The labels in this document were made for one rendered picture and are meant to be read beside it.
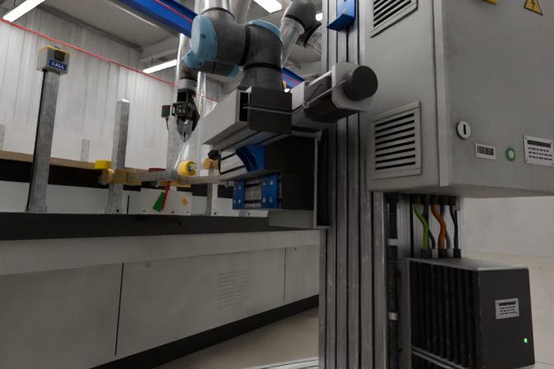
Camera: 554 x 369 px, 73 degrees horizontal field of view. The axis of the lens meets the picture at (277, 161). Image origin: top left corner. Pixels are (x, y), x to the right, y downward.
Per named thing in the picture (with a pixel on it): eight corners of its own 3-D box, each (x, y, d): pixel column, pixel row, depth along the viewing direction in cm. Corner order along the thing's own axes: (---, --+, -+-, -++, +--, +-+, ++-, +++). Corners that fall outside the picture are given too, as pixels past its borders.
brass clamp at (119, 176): (142, 185, 143) (143, 172, 144) (109, 182, 132) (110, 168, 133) (132, 185, 147) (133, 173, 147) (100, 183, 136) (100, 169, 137)
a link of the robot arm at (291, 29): (323, -8, 134) (261, 111, 129) (321, 9, 145) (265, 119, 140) (294, -21, 136) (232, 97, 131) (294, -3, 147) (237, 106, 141)
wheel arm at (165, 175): (178, 182, 127) (179, 170, 128) (170, 181, 124) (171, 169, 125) (105, 185, 152) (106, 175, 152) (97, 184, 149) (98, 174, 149)
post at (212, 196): (215, 232, 176) (220, 133, 183) (210, 232, 173) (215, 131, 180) (210, 231, 178) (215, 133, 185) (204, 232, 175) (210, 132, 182)
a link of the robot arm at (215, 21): (252, 45, 103) (237, -66, 130) (197, 34, 97) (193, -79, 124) (239, 75, 112) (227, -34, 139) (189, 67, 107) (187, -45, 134)
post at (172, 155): (174, 216, 157) (181, 105, 164) (167, 216, 154) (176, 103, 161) (169, 216, 159) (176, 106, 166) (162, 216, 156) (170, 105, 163)
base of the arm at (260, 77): (296, 99, 107) (296, 66, 108) (246, 91, 101) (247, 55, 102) (274, 111, 120) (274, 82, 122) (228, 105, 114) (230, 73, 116)
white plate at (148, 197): (190, 215, 163) (192, 192, 165) (139, 214, 142) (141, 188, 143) (190, 215, 163) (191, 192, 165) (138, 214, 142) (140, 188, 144)
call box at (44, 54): (68, 75, 122) (70, 53, 123) (45, 68, 116) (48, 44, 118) (58, 79, 126) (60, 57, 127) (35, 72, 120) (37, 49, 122)
